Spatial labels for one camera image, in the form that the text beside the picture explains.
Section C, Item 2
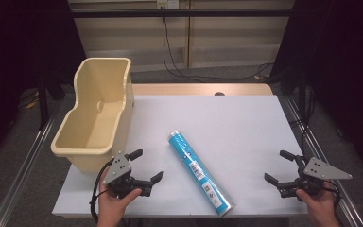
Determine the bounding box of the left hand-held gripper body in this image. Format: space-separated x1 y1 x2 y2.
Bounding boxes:
103 150 153 200

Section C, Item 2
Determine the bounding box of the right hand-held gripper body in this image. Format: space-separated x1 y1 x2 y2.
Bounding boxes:
277 155 354 199

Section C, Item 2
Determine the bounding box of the blue roll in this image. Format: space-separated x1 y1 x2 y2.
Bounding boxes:
167 130 236 218

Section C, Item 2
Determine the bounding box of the cream plastic bin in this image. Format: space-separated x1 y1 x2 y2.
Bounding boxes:
50 57 135 174

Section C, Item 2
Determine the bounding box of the person's right hand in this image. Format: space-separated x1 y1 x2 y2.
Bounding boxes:
296 188 341 227

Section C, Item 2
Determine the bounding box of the person's left hand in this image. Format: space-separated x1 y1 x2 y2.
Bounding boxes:
96 167 143 227

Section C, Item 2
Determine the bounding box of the white table mat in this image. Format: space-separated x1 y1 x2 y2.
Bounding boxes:
51 94 309 219

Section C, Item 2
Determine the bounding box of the wooden table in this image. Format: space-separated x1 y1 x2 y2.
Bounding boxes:
131 82 274 96

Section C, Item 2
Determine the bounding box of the black curtain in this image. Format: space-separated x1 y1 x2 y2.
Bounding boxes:
269 0 363 173
0 0 87 165

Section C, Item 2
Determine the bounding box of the aluminium frame rail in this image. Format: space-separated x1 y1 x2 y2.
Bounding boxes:
283 94 363 227
0 94 64 227

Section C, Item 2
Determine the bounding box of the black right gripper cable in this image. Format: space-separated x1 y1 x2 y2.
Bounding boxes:
322 181 343 211

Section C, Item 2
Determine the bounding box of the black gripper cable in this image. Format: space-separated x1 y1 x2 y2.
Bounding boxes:
89 157 116 225
322 181 343 211

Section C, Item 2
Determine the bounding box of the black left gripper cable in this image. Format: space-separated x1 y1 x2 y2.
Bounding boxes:
89 157 116 225

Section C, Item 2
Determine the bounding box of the black stand post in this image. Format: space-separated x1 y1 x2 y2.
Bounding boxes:
37 75 51 131

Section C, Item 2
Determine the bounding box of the black wall cable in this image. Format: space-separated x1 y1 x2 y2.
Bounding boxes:
163 15 275 81
162 9 275 83

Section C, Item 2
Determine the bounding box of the yellow floor cable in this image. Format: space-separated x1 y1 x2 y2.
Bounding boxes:
18 89 42 110

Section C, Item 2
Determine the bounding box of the white wall socket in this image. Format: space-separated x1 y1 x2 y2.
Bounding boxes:
156 0 180 9

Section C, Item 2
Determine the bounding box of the black horizontal frame bar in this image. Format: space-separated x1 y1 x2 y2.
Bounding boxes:
70 9 295 19

